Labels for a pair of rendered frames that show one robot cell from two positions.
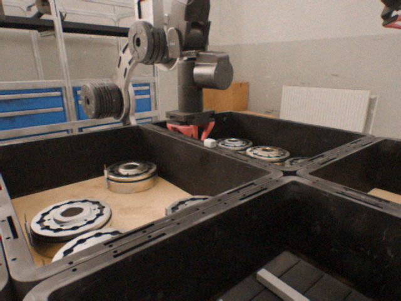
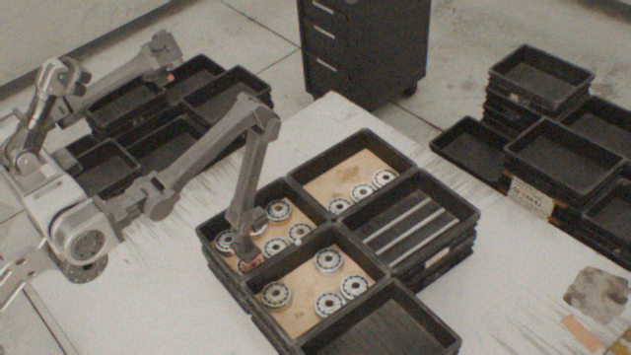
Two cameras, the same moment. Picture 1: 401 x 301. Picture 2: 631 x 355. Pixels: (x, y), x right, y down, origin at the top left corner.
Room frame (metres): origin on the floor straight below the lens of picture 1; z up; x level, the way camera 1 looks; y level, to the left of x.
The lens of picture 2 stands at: (0.22, 1.31, 2.60)
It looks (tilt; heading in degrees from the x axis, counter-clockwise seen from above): 48 degrees down; 282
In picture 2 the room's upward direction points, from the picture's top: 10 degrees counter-clockwise
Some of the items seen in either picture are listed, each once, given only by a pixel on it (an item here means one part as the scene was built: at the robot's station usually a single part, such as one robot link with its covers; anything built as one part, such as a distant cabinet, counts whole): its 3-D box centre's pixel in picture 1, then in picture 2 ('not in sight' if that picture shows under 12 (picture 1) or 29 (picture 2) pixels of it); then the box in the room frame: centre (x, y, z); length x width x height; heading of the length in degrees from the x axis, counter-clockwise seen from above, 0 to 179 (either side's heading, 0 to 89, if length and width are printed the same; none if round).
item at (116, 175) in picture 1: (131, 169); (275, 294); (0.52, 0.14, 0.86); 0.10 x 0.10 x 0.01
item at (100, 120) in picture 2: not in sight; (133, 127); (1.49, -1.30, 0.37); 0.40 x 0.30 x 0.45; 44
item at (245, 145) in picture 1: (233, 143); (228, 240); (0.71, -0.09, 0.86); 0.10 x 0.10 x 0.01
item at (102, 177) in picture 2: not in sight; (105, 203); (1.50, -0.73, 0.37); 0.40 x 0.30 x 0.45; 44
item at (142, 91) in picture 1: (118, 116); not in sight; (2.47, 0.75, 0.60); 0.72 x 0.03 x 0.56; 134
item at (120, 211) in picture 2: not in sight; (119, 212); (0.84, 0.29, 1.45); 0.09 x 0.08 x 0.12; 134
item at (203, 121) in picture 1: (194, 132); not in sight; (0.63, 0.01, 0.91); 0.07 x 0.07 x 0.09; 47
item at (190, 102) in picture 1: (190, 102); (244, 244); (0.62, 0.02, 0.98); 0.10 x 0.07 x 0.07; 137
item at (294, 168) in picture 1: (247, 134); (262, 226); (0.58, -0.10, 0.92); 0.40 x 0.30 x 0.02; 40
